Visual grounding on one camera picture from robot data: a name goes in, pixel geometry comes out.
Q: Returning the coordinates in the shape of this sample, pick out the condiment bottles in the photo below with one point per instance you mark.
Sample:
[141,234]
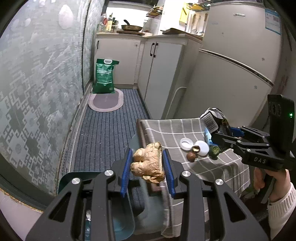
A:
[107,24]

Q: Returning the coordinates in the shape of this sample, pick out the white refrigerator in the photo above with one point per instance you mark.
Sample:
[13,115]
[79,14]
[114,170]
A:
[236,64]

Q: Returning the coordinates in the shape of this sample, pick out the green vegetable scrap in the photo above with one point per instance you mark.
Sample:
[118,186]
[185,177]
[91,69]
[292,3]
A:
[214,152]

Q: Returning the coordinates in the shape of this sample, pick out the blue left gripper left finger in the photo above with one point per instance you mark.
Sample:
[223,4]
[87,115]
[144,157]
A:
[121,170]

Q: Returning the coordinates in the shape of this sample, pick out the white kitchen cabinet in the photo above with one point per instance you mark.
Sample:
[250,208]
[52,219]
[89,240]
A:
[160,67]

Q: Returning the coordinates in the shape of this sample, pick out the frying pan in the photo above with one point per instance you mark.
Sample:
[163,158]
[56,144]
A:
[129,27]

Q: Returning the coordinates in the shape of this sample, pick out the brown nut shell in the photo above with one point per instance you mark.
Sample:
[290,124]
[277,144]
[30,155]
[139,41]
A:
[191,156]

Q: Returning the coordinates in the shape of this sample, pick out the wooden cutting board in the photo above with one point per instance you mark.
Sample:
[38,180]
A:
[173,31]

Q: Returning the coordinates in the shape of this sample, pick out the white sleeve forearm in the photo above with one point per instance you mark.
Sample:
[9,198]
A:
[280,211]

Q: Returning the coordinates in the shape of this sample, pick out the white plastic ring lid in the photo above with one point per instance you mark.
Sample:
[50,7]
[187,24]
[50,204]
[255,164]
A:
[186,144]

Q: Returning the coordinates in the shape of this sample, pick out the teal trash bin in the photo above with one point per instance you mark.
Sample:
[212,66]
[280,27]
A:
[120,208]

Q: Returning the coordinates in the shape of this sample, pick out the blue striped floor mat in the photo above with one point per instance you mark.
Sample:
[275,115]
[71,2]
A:
[104,137]

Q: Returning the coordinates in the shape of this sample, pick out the black snack wrapper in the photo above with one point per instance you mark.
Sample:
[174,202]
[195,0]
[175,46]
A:
[216,122]

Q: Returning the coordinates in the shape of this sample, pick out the grey checked tablecloth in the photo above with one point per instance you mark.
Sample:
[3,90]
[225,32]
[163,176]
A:
[227,166]

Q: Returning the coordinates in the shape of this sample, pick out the frosted patterned sliding door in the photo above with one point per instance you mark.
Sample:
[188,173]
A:
[46,53]

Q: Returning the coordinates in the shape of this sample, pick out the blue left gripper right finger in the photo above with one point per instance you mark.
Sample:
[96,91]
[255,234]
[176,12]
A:
[173,170]

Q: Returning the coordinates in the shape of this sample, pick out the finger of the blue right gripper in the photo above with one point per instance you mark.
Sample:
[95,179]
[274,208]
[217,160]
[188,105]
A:
[223,141]
[236,132]

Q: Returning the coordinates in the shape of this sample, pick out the oval purple floor mat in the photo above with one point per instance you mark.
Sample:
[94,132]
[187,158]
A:
[105,103]

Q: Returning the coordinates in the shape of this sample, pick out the white round lid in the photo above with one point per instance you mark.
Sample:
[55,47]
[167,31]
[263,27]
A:
[201,148]

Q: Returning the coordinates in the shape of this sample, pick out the green rice bag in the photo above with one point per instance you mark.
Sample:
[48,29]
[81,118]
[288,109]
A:
[103,78]

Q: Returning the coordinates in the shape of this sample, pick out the blue tissue pack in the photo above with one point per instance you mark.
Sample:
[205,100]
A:
[208,137]

